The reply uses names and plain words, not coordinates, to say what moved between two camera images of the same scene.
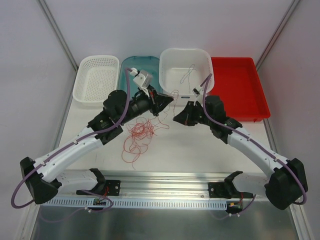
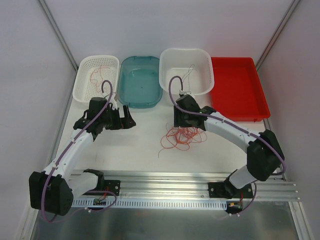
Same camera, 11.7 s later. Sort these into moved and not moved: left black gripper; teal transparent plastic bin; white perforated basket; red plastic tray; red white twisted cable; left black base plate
Moved: left black gripper; red white twisted cable
Not moved: white perforated basket; red plastic tray; left black base plate; teal transparent plastic bin
